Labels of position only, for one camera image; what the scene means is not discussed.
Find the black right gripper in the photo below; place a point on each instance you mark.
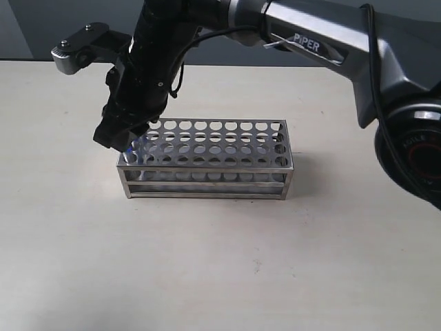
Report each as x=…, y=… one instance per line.
x=139, y=87

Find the blue-capped test tube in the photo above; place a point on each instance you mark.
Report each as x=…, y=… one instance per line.
x=130, y=158
x=140, y=146

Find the steel left test tube rack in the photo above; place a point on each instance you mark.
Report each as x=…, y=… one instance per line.
x=213, y=158

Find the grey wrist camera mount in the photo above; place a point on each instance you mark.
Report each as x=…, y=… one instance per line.
x=95, y=42

